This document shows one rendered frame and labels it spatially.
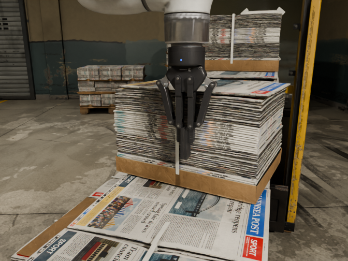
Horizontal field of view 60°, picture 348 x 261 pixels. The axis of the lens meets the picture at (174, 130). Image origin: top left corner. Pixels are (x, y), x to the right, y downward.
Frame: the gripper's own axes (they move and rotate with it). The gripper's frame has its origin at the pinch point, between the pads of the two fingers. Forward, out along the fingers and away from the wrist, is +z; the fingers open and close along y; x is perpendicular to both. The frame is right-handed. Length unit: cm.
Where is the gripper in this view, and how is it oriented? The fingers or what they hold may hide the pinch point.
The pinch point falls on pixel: (185, 142)
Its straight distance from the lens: 65.6
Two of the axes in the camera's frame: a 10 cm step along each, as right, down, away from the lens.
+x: -3.1, 2.5, -9.2
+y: -9.5, -0.8, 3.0
